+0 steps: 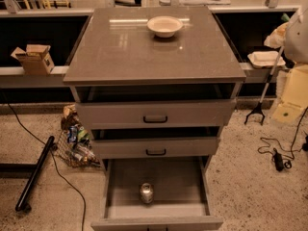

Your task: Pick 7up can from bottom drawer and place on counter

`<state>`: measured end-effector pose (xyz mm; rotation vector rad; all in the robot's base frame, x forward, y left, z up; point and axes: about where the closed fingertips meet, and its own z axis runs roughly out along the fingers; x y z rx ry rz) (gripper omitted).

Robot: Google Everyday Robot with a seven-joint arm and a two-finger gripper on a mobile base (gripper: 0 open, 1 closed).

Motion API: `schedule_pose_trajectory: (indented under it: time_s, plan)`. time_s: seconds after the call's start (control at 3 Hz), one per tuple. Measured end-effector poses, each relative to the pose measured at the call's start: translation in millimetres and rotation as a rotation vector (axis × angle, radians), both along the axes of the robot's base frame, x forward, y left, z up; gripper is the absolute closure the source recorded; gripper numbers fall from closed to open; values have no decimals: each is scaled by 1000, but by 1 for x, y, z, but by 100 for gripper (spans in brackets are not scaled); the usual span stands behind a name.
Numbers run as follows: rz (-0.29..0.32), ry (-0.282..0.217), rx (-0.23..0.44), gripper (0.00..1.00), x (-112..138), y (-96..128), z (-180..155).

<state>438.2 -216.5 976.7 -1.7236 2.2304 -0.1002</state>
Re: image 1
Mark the grey drawer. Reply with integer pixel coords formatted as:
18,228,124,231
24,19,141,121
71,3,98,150
91,157,223,231
76,100,235,130
91,137,219,159

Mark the grabber reacher tool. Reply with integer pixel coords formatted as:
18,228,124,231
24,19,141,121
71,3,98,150
244,46,284,124

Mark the silver green 7up can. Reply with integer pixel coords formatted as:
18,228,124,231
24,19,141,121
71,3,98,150
140,183,154,204

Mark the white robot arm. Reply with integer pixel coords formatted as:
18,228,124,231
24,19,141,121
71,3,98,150
264,4,308,122

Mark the grey drawer cabinet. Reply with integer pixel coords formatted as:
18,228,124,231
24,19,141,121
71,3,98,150
63,6,247,231

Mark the top grey drawer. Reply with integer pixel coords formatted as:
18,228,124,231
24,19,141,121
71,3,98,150
76,100,235,130

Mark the black floor cable left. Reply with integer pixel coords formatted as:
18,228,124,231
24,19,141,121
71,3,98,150
0,90,88,231

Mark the brown cardboard box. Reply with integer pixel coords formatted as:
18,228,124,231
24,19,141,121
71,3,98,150
11,44,55,76

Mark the white paper bowl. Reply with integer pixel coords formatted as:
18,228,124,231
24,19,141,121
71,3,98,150
147,16,183,39

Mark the bottom grey drawer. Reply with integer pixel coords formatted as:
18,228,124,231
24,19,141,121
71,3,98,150
91,157,223,231

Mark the middle grey drawer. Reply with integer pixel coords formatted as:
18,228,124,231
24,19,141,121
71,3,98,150
91,137,219,159

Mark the black metal floor bar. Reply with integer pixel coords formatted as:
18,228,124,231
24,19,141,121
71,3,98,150
15,136,55,212

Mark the white foam takeout tray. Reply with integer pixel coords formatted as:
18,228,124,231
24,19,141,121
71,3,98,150
247,51,278,68

